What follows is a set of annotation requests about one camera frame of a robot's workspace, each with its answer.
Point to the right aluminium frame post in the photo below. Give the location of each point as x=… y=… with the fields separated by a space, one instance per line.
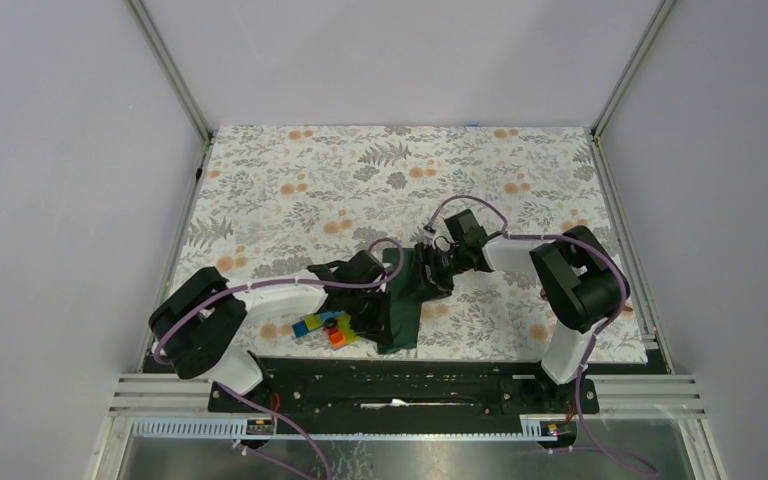
x=638 y=56

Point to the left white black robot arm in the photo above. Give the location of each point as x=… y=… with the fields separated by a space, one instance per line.
x=195 y=326

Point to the colourful toy brick assembly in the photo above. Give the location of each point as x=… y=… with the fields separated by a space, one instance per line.
x=336 y=326

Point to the floral patterned table mat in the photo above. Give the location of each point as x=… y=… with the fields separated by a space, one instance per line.
x=273 y=200

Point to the copper spoon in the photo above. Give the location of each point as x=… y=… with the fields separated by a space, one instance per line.
x=544 y=296

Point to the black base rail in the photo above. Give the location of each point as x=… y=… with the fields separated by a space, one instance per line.
x=390 y=397

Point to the dark green cloth napkin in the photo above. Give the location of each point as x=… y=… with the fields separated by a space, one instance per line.
x=405 y=307

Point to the aluminium frame post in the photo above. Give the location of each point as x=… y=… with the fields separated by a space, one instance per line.
x=146 y=24
x=638 y=56

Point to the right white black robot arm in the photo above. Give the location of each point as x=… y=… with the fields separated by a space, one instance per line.
x=584 y=287

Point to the left aluminium frame post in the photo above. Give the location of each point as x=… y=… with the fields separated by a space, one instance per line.
x=146 y=24

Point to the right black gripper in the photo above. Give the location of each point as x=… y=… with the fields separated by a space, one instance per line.
x=437 y=285

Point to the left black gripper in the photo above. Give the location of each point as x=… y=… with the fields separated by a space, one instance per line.
x=378 y=326

